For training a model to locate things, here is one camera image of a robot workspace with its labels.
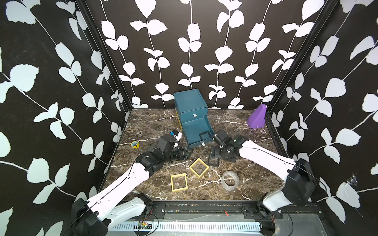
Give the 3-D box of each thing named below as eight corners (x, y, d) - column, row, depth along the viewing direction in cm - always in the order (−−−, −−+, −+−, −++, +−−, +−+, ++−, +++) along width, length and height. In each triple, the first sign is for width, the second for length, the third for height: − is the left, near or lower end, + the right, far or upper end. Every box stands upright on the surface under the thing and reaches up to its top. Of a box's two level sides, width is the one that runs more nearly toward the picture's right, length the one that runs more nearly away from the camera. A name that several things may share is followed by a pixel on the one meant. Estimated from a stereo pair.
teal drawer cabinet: (183, 135, 107) (181, 114, 89) (176, 115, 119) (173, 93, 102) (206, 129, 111) (209, 107, 93) (196, 110, 123) (197, 88, 106)
